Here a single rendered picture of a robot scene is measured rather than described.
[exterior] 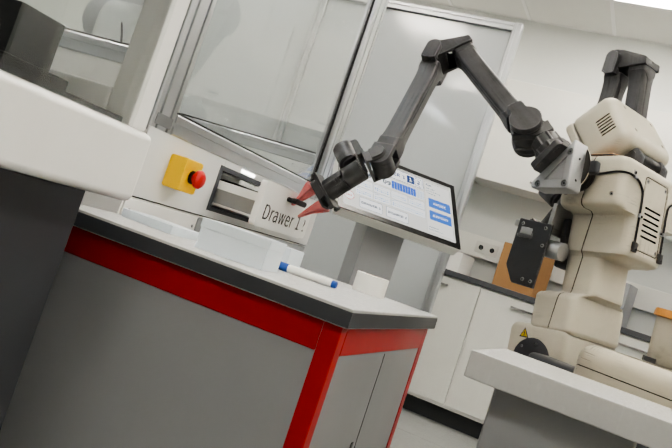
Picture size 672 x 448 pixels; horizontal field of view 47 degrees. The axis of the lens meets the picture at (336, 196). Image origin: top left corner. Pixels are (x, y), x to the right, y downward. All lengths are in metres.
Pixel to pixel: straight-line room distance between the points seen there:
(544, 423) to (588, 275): 0.79
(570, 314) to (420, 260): 1.74
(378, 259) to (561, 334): 1.15
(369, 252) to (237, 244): 1.60
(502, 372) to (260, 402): 0.35
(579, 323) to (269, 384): 0.92
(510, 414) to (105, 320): 0.64
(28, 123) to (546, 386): 0.75
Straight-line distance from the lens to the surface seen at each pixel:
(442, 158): 3.57
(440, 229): 2.87
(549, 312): 1.88
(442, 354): 4.79
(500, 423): 1.16
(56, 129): 1.01
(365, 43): 2.50
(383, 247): 2.85
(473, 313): 4.76
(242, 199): 1.84
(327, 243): 3.67
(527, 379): 1.11
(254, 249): 1.25
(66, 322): 1.33
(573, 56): 5.72
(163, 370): 1.23
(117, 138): 1.10
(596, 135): 1.94
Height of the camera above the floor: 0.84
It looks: 3 degrees up
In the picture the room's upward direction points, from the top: 19 degrees clockwise
